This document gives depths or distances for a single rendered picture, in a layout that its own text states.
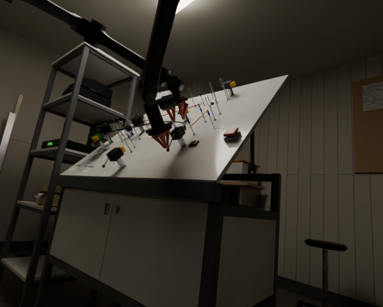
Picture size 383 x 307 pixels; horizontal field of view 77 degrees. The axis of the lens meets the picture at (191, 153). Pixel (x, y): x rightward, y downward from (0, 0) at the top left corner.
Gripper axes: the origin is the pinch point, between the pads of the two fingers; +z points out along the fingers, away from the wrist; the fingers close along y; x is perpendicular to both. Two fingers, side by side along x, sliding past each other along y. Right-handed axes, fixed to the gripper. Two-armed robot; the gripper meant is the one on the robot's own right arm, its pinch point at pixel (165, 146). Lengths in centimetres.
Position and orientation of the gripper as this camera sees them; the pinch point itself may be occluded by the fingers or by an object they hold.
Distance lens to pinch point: 103.0
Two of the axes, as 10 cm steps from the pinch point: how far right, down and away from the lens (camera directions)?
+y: -8.2, 1.1, 5.6
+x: -4.7, 4.1, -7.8
